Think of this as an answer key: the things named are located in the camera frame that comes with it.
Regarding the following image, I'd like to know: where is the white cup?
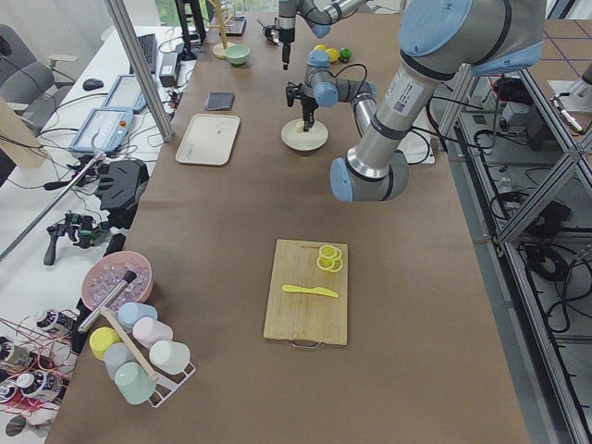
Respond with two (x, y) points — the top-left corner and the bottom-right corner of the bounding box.
(149, 340), (191, 375)

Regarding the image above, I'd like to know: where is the yellow lemon near lime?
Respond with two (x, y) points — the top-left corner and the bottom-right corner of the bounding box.
(326, 47), (339, 63)

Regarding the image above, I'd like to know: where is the pink bowl with ice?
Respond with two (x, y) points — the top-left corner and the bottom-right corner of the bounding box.
(81, 251), (153, 312)

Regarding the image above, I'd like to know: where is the blue teach pendant far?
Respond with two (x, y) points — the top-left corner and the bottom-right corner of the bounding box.
(103, 74), (146, 114)

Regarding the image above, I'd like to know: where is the mint green bowl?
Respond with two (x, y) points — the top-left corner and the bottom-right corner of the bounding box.
(225, 44), (251, 67)

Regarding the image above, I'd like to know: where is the blue teach pendant near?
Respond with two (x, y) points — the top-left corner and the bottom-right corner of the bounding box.
(69, 107), (134, 154)

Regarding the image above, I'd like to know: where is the mint cup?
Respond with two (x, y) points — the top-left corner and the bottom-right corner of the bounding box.
(114, 362), (156, 405)

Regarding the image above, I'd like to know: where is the blue teach pendant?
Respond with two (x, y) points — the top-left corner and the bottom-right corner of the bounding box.
(69, 107), (134, 154)
(103, 74), (146, 114)

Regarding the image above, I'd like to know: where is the cream rectangular rabbit tray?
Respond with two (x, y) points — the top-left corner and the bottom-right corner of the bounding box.
(175, 114), (241, 167)

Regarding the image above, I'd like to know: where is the pink cup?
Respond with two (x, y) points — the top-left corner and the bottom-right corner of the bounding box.
(132, 316), (173, 349)

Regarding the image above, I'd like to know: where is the white cup rack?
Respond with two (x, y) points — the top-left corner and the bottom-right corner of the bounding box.
(148, 363), (197, 408)

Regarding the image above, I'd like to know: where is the lemon slices stack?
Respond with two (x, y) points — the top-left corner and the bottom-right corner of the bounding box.
(315, 244), (343, 273)

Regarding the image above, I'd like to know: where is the grey office chair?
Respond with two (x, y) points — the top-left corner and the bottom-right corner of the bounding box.
(1, 24), (77, 135)

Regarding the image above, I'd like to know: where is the green lime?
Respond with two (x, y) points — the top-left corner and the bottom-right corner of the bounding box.
(339, 47), (352, 63)

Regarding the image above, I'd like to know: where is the yellow cup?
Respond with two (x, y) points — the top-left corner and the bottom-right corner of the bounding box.
(89, 327), (121, 361)

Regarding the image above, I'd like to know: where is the bamboo cutting board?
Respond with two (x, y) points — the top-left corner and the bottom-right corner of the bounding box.
(263, 240), (349, 348)

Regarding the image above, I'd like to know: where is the yellow plastic knife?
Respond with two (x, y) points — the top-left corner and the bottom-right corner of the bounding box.
(281, 284), (339, 298)

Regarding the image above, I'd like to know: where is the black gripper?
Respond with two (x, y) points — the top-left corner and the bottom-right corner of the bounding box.
(285, 81), (319, 132)
(263, 16), (295, 69)

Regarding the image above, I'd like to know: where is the grey cup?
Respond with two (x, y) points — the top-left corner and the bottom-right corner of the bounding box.
(104, 342), (136, 381)

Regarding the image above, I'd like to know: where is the cream round plate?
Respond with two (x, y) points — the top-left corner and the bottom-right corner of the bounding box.
(280, 119), (328, 152)

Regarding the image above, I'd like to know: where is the steel muddler in bowl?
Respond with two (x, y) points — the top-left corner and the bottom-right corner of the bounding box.
(77, 270), (137, 334)

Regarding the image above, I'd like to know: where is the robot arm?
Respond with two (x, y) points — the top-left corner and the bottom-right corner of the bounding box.
(274, 0), (366, 70)
(286, 0), (547, 202)

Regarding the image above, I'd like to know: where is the blue cup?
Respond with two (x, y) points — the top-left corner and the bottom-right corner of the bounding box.
(117, 302), (158, 331)

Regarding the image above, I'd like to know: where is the wooden mug tree stand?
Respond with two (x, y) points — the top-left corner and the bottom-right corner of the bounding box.
(207, 0), (233, 59)

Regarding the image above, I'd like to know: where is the grey folded cloth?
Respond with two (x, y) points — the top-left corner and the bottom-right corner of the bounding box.
(203, 92), (235, 111)

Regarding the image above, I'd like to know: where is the aluminium frame post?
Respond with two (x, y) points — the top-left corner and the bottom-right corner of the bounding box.
(105, 0), (174, 142)

